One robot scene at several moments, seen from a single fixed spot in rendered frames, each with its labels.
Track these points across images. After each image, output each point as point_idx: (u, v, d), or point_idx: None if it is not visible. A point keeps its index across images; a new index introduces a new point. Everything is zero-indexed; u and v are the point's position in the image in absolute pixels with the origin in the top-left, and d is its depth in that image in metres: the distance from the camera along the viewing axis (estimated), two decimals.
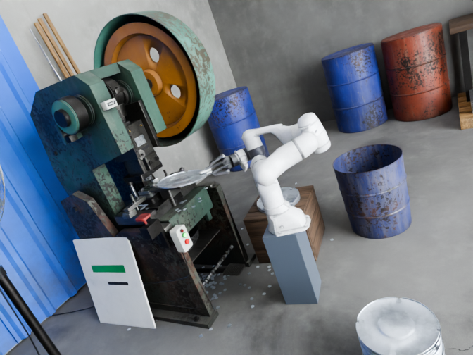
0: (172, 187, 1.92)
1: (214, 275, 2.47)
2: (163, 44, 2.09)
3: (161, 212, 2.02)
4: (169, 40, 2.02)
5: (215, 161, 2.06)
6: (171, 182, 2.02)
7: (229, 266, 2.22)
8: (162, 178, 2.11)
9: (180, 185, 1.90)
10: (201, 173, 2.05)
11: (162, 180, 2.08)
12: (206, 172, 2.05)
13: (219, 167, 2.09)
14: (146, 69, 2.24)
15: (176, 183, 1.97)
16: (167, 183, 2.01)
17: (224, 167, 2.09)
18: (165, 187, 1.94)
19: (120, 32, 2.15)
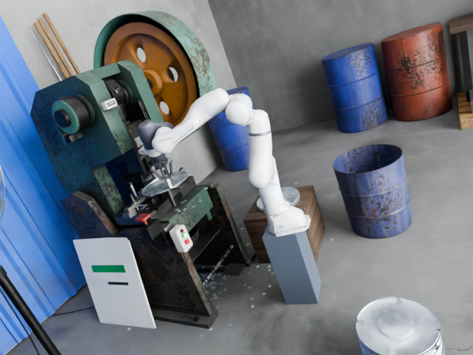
0: (165, 190, 1.98)
1: (214, 275, 2.47)
2: (186, 82, 2.14)
3: (161, 212, 2.02)
4: (193, 92, 2.11)
5: (170, 168, 1.94)
6: (156, 188, 2.06)
7: (229, 266, 2.22)
8: (143, 189, 2.13)
9: (174, 186, 1.98)
10: (169, 185, 1.99)
11: (143, 191, 2.10)
12: (185, 172, 2.17)
13: None
14: (156, 72, 2.21)
15: (164, 187, 2.04)
16: (153, 190, 2.05)
17: None
18: (157, 193, 1.99)
19: (162, 34, 2.03)
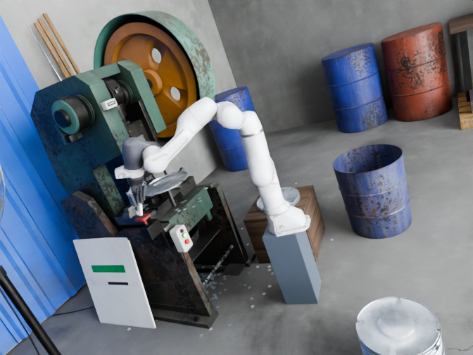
0: (181, 173, 2.18)
1: (214, 275, 2.47)
2: (166, 46, 2.09)
3: (161, 212, 2.02)
4: (173, 44, 2.02)
5: None
6: (174, 180, 2.09)
7: (229, 266, 2.22)
8: (174, 187, 1.98)
9: (176, 172, 2.22)
10: (138, 213, 1.80)
11: (177, 184, 2.00)
12: None
13: (134, 195, 1.73)
14: (147, 69, 2.23)
15: (174, 177, 2.14)
16: (178, 179, 2.08)
17: None
18: (184, 174, 2.14)
19: (123, 29, 2.13)
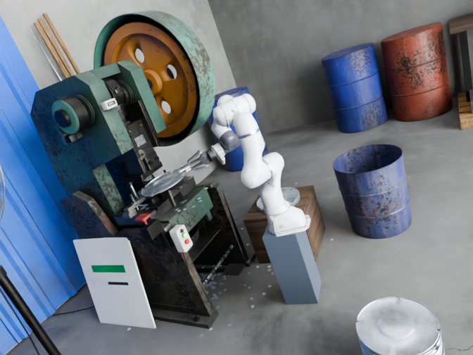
0: (149, 184, 2.17)
1: (214, 275, 2.47)
2: None
3: (161, 212, 2.02)
4: None
5: (192, 158, 2.12)
6: (164, 177, 2.16)
7: (229, 266, 2.22)
8: (180, 168, 2.18)
9: (142, 189, 2.13)
10: (181, 172, 2.12)
11: (177, 170, 2.19)
12: (159, 192, 1.96)
13: (198, 164, 2.15)
14: None
15: (155, 183, 2.14)
16: (165, 177, 2.18)
17: (203, 163, 2.15)
18: (154, 180, 2.20)
19: None
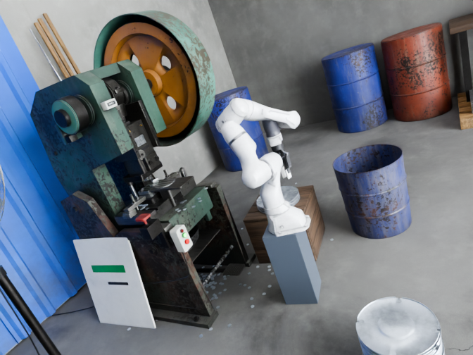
0: (281, 188, 2.46)
1: (214, 275, 2.47)
2: None
3: (161, 212, 2.02)
4: None
5: None
6: (286, 193, 2.37)
7: (229, 266, 2.22)
8: (296, 196, 2.27)
9: None
10: (284, 177, 2.19)
11: (296, 194, 2.30)
12: (256, 204, 2.36)
13: (282, 160, 2.12)
14: None
15: None
16: (289, 191, 2.37)
17: (280, 157, 2.11)
18: (287, 187, 2.44)
19: None
